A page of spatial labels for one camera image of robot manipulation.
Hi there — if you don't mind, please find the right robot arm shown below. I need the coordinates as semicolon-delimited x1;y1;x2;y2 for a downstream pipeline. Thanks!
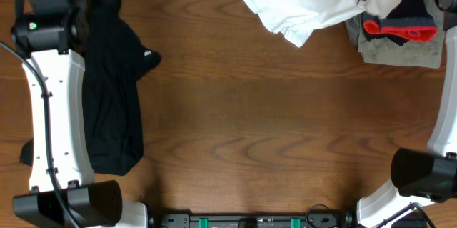
352;0;456;227

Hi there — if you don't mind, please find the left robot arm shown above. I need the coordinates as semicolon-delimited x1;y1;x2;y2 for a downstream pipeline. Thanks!
11;0;149;227

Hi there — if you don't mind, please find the black t-shirt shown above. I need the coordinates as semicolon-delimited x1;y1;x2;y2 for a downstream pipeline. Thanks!
19;0;162;177

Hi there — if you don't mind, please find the folded olive grey garment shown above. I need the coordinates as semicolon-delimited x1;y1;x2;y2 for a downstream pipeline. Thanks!
345;0;444;69

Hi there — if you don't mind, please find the black garment with red trim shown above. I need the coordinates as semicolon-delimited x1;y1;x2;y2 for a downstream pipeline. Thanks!
361;0;438;46

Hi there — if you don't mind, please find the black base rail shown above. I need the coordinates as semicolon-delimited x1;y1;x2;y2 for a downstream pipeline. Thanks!
149;210;355;228

